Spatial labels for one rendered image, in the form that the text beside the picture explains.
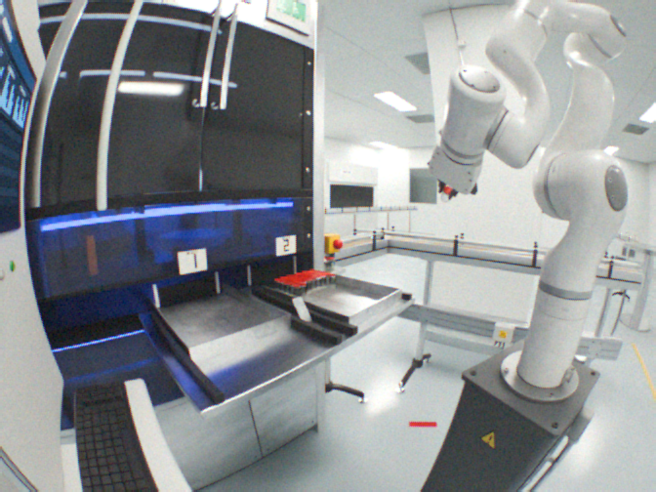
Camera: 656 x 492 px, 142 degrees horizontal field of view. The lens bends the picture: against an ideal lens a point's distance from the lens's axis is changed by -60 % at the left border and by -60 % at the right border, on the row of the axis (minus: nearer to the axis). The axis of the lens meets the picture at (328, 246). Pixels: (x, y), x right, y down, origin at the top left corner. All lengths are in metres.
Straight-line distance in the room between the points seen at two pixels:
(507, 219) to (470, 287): 0.60
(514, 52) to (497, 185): 1.71
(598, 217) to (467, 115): 0.24
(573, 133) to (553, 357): 0.40
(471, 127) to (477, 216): 1.76
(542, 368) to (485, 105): 0.43
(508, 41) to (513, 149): 0.20
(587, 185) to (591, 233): 0.07
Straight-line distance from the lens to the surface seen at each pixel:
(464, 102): 0.40
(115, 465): 0.49
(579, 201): 0.44
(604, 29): 0.67
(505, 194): 2.12
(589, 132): 0.58
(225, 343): 0.59
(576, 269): 0.49
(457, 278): 2.26
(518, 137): 0.41
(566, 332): 0.52
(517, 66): 0.49
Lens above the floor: 1.18
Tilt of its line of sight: 10 degrees down
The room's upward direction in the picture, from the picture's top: straight up
